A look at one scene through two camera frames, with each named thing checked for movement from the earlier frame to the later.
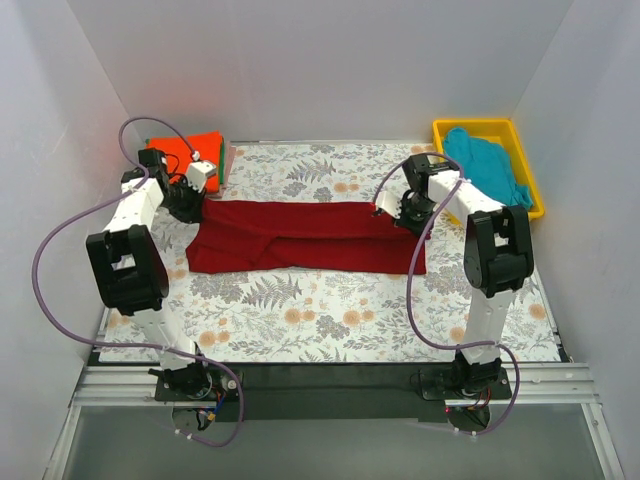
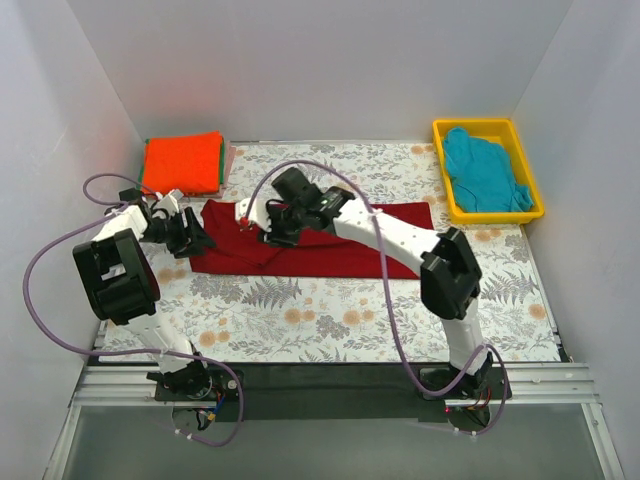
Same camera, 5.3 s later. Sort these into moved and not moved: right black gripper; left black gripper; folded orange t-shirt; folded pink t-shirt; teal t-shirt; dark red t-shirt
Moved: left black gripper; right black gripper
Not moved: folded pink t-shirt; teal t-shirt; folded orange t-shirt; dark red t-shirt
